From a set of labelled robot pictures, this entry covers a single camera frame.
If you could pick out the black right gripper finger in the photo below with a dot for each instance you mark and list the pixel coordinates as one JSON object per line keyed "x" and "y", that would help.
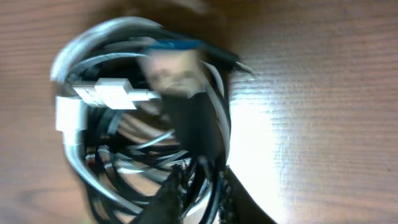
{"x": 166, "y": 206}

